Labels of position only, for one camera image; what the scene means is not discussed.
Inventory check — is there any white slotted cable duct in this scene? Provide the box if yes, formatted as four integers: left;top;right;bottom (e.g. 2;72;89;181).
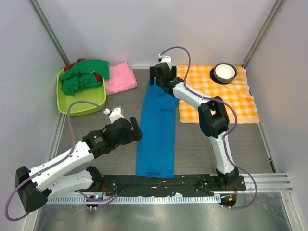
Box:
47;194;221;205

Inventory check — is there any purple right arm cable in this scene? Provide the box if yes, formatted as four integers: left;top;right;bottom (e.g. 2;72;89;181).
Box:
157;46;258;210

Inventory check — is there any orange checkered cloth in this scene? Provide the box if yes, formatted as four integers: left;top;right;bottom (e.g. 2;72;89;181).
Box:
177;65;259;124

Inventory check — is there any blue t shirt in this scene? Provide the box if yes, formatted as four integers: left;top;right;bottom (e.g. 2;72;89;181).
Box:
136;84;179;178

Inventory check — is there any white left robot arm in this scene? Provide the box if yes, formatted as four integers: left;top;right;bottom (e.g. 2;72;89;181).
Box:
15;117;142;213

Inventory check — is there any lime green plastic basin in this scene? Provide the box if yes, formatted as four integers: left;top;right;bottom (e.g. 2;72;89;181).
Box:
56;69;107;116

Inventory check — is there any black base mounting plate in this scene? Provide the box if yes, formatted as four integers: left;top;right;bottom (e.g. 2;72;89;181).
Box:
96;173;247;197

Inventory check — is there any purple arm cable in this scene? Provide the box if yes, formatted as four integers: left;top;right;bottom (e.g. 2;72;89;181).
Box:
157;46;258;210
4;100;119;221

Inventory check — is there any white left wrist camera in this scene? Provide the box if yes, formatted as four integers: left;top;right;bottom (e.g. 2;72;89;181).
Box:
103;107;124;124

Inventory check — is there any folded pink t shirt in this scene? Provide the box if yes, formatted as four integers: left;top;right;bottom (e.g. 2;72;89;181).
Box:
105;62;138;96

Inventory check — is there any black white bowl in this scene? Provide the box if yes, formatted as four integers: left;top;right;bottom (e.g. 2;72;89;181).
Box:
210;63;238;84

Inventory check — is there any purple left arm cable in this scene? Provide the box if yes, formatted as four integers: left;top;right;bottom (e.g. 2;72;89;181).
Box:
4;100;119;221

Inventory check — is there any red t shirt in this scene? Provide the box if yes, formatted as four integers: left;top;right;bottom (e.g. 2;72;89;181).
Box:
64;58;103;82

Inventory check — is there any green t shirt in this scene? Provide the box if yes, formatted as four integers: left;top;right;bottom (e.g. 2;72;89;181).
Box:
59;59;110;96

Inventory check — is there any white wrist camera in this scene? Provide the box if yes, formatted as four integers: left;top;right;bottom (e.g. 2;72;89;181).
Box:
103;107;124;124
158;54;172;69

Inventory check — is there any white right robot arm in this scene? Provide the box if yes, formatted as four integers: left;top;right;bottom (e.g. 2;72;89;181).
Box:
150;63;239;190

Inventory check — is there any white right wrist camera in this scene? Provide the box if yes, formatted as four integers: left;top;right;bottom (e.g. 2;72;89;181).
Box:
158;54;172;69

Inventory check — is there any aluminium frame rail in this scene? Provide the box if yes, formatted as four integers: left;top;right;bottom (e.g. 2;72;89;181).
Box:
237;173;293;193

